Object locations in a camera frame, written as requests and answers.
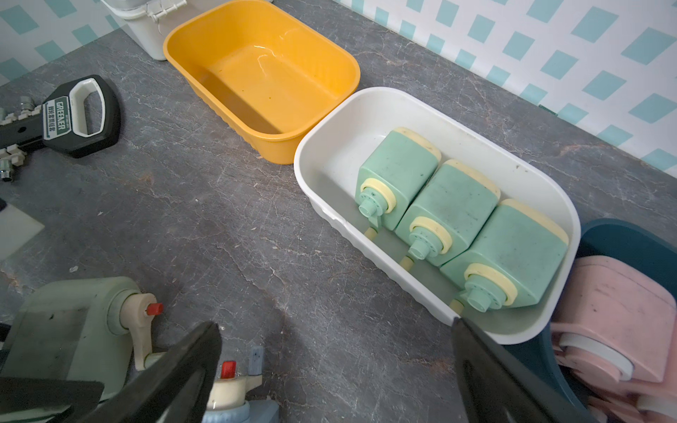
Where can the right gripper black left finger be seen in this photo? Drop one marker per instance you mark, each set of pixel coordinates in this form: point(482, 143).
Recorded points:
point(175, 389)

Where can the white lidded plastic case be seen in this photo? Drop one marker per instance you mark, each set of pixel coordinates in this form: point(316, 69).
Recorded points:
point(149, 22)

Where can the white plastic storage tub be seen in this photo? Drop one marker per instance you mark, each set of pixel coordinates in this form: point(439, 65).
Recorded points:
point(326, 166)

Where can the yellow plastic storage tub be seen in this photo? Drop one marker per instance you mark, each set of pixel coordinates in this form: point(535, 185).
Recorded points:
point(267, 75)

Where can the pink sharpener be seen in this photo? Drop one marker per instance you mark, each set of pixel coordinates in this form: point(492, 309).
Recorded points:
point(636, 401)
point(613, 324)

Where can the dark teal storage tub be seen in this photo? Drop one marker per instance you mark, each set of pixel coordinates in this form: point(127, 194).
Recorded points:
point(621, 240)

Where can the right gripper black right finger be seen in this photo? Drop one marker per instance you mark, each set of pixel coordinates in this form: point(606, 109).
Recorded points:
point(496, 387)

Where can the pale green round sharpener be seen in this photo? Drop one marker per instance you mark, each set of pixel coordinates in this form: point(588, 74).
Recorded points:
point(87, 330)

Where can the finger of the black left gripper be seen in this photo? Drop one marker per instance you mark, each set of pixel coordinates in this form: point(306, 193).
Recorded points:
point(36, 400)

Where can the blue sharpener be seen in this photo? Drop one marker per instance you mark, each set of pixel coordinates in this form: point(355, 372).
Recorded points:
point(227, 402)

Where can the black digital scale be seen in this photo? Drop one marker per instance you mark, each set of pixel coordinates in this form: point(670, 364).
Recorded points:
point(64, 125)

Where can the black drill bit rack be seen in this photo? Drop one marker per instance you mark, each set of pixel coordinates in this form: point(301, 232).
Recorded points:
point(21, 133)

